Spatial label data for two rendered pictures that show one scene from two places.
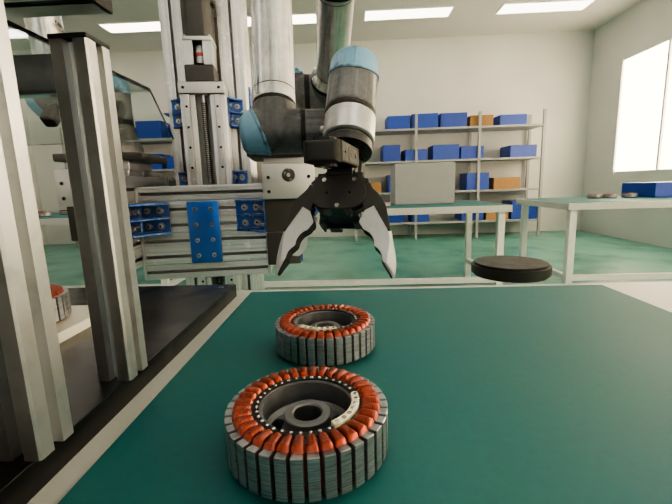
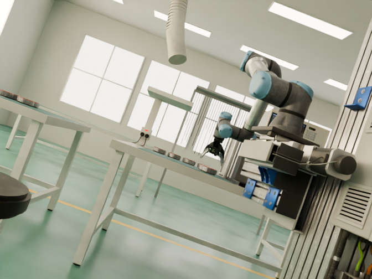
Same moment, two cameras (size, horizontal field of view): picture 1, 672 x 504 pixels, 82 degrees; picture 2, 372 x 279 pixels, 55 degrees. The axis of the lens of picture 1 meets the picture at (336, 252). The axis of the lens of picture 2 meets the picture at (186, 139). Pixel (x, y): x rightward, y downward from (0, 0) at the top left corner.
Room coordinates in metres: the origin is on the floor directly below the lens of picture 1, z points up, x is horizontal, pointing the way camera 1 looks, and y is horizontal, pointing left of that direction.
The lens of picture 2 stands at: (2.72, -0.37, 0.80)
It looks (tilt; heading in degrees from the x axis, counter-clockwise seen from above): 3 degrees up; 175
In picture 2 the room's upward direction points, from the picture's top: 21 degrees clockwise
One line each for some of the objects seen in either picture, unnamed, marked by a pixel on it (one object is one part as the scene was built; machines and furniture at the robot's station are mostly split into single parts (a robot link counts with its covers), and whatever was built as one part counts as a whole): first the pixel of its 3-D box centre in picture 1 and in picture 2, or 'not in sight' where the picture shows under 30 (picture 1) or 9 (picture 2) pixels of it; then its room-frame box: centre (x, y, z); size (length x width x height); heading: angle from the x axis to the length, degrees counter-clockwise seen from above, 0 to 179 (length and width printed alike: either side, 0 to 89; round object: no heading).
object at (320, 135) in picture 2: not in sight; (287, 134); (0.12, 0.53, 1.22); 0.44 x 0.39 x 0.20; 88
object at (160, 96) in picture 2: not in sight; (161, 123); (-0.17, -0.38, 0.98); 0.37 x 0.35 x 0.46; 88
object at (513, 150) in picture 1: (517, 151); not in sight; (6.56, -3.06, 1.37); 0.42 x 0.42 x 0.19; 88
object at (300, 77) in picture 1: (286, 94); (295, 98); (1.21, 0.13, 1.20); 0.13 x 0.12 x 0.14; 94
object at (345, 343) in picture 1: (325, 331); (208, 170); (0.42, 0.02, 0.77); 0.11 x 0.11 x 0.04
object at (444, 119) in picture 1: (450, 122); not in sight; (6.61, -1.95, 1.89); 0.42 x 0.42 x 0.22; 88
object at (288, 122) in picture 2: not in sight; (288, 124); (1.21, 0.14, 1.09); 0.15 x 0.15 x 0.10
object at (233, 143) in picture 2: not in sight; (228, 157); (0.03, 0.19, 0.91); 0.28 x 0.03 x 0.32; 178
